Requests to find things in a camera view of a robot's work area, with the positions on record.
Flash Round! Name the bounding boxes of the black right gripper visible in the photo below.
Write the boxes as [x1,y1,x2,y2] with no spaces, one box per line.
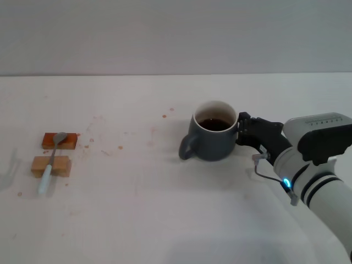
[235,111,293,166]

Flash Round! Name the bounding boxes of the light wooden notched block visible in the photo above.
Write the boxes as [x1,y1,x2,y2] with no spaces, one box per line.
[30,155,73,179]

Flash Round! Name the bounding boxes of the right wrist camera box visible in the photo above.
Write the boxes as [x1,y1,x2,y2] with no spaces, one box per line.
[284,112,352,167]

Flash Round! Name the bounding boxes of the blue-handled metal spoon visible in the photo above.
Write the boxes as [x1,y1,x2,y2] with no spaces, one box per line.
[37,131,68,195]

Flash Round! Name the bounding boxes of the reddish brown wooden block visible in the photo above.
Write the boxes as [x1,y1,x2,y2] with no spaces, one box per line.
[41,132,78,151]

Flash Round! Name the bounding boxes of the grey ceramic coffee cup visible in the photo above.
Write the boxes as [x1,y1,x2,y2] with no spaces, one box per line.
[178,100,239,162]

